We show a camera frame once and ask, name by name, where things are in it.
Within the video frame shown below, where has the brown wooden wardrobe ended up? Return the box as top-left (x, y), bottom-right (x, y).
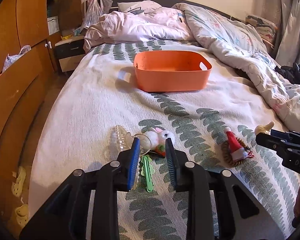
top-left (0, 0), bottom-right (57, 178)

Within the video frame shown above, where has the orange plastic basket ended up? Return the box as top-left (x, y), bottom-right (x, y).
top-left (134, 50), bottom-right (212, 92)

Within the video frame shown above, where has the green hair clip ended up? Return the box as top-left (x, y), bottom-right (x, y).
top-left (140, 155), bottom-right (155, 192)

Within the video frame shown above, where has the open wooden drawer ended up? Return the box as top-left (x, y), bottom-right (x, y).
top-left (0, 44), bottom-right (55, 165)

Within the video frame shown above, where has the white plastic bag on drawer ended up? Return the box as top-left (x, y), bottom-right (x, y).
top-left (2, 45), bottom-right (31, 73)

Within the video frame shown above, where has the clear pearl hair claw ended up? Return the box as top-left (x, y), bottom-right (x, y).
top-left (114, 125), bottom-right (152, 190)

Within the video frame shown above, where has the grey curtain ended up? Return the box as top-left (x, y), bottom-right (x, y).
top-left (252, 0), bottom-right (300, 67)

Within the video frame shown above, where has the white bunny pompom hair tie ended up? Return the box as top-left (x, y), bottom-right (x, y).
top-left (144, 127), bottom-right (176, 158)

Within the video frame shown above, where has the white pillow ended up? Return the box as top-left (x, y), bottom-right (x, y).
top-left (118, 0), bottom-right (162, 13)

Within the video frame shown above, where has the fern patterned bed sheet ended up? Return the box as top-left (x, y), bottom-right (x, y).
top-left (29, 41), bottom-right (300, 236)

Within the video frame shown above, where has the black clothes pile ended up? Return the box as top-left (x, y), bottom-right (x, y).
top-left (275, 62), bottom-right (300, 85)

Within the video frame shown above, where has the brown spiral hair tie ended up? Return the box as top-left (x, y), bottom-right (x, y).
top-left (221, 138), bottom-right (253, 168)

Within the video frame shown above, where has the cream duck hair clip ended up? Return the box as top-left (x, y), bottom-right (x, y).
top-left (254, 121), bottom-right (275, 135)

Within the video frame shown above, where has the dark wooden headboard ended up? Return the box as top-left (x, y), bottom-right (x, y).
top-left (110, 0), bottom-right (245, 23)

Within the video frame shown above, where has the red santa hat clip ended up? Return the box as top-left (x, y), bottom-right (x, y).
top-left (224, 127), bottom-right (254, 162)

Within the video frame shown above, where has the black and cream nightstand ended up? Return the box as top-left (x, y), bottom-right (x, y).
top-left (55, 35), bottom-right (85, 73)

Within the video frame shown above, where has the pale floral duvet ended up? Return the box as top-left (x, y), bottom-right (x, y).
top-left (174, 3), bottom-right (300, 132)

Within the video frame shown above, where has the clear plastic bag hanging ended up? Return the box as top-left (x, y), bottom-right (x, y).
top-left (81, 0), bottom-right (113, 30)

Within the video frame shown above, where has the cream croc sandal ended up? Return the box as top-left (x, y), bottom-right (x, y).
top-left (14, 204), bottom-right (29, 228)
top-left (11, 166), bottom-right (26, 197)

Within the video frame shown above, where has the pink crumpled blanket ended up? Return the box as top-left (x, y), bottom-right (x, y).
top-left (83, 7), bottom-right (194, 53)

